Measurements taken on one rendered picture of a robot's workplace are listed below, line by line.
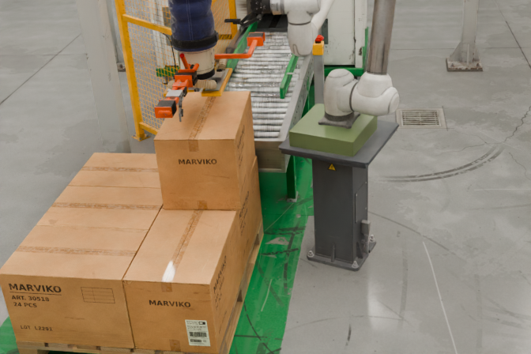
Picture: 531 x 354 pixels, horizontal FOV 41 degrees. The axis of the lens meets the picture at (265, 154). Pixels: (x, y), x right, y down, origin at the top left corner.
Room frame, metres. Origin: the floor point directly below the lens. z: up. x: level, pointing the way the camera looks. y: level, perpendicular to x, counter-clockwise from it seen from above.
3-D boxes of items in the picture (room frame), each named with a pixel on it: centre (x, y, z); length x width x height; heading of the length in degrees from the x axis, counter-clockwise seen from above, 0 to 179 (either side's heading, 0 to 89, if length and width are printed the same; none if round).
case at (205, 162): (3.39, 0.30, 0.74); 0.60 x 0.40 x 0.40; 172
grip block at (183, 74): (3.15, 0.35, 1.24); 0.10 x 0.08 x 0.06; 81
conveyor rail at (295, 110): (4.85, -0.32, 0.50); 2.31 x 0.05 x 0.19; 169
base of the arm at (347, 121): (3.44, -0.41, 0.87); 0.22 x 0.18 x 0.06; 153
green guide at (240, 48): (5.31, 0.20, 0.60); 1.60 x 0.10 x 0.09; 169
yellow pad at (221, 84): (3.39, 0.22, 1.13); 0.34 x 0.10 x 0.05; 171
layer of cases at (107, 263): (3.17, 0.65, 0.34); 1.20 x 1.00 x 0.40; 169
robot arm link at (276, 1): (3.07, -0.10, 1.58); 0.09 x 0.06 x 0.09; 171
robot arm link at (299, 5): (3.05, -0.21, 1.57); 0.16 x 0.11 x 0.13; 81
